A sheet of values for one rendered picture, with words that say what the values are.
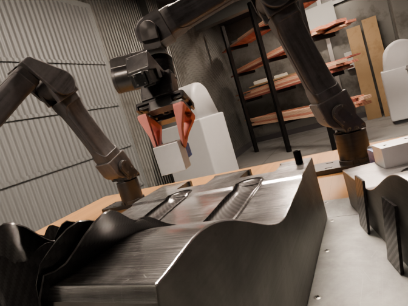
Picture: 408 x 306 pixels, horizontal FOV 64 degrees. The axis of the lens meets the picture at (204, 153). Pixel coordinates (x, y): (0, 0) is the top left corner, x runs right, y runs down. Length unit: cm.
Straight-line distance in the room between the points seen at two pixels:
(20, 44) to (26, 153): 90
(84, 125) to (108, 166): 12
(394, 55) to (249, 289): 570
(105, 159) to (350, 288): 70
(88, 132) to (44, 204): 195
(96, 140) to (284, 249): 70
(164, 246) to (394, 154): 38
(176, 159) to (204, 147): 311
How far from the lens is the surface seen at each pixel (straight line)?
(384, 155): 48
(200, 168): 379
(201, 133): 368
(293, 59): 70
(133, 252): 17
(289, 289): 29
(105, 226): 18
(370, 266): 38
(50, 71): 87
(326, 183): 67
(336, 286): 35
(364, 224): 44
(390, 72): 581
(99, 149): 90
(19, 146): 279
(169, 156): 59
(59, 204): 290
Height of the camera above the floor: 99
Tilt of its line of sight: 6 degrees down
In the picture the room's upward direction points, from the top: 17 degrees counter-clockwise
